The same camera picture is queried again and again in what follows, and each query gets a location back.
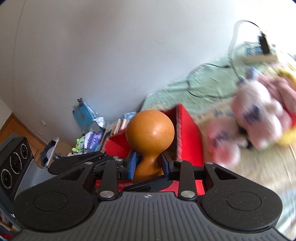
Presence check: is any orange wooden gourd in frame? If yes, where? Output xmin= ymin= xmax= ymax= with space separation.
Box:
xmin=125 ymin=110 xmax=175 ymax=184

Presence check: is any red cardboard box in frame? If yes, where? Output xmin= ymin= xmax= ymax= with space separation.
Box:
xmin=105 ymin=104 xmax=204 ymax=196

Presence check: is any wooden door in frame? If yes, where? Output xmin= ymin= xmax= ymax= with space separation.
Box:
xmin=1 ymin=113 xmax=46 ymax=162

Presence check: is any purple tissue pack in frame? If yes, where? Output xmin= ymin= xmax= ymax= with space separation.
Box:
xmin=84 ymin=132 xmax=102 ymax=153

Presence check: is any green frog plush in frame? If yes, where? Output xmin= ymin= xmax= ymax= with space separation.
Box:
xmin=72 ymin=136 xmax=85 ymax=155

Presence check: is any black thermos bottle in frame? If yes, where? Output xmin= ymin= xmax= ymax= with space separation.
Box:
xmin=52 ymin=153 xmax=65 ymax=161

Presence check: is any brown cardboard box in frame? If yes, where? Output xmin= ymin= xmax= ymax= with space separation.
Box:
xmin=39 ymin=138 xmax=72 ymax=168

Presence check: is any stack of books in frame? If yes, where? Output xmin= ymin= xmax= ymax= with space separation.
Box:
xmin=109 ymin=118 xmax=128 ymax=136

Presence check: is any small square mirror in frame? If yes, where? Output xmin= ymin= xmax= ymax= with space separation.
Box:
xmin=90 ymin=121 xmax=101 ymax=134

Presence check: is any small pink plush bunny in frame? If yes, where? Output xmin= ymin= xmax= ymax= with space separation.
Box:
xmin=206 ymin=115 xmax=248 ymax=167

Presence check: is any blue plastic bag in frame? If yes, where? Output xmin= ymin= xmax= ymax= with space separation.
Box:
xmin=72 ymin=98 xmax=105 ymax=133

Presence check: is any green bear bedsheet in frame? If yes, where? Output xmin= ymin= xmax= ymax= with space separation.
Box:
xmin=140 ymin=44 xmax=296 ymax=121

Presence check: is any large pink plush bunny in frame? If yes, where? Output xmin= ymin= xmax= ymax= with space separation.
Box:
xmin=231 ymin=67 xmax=292 ymax=149

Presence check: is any white power strip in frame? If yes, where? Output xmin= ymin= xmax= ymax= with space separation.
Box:
xmin=241 ymin=42 xmax=278 ymax=65

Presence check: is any black charger adapter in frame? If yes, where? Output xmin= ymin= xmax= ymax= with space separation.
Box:
xmin=258 ymin=32 xmax=270 ymax=55

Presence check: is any black charging cable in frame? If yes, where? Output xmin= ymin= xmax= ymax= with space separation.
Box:
xmin=186 ymin=20 xmax=265 ymax=99

